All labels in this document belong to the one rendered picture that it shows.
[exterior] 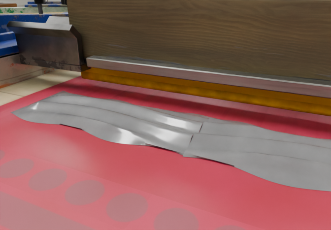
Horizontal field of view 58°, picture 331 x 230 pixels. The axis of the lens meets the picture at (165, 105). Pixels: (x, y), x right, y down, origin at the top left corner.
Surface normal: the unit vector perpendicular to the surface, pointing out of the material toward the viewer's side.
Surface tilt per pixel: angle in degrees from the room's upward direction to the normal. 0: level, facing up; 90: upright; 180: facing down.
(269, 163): 46
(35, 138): 0
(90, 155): 0
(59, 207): 0
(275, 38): 90
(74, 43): 90
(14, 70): 90
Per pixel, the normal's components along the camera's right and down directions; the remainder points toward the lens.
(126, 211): -0.01, -0.93
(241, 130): -0.11, -0.57
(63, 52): -0.43, 0.34
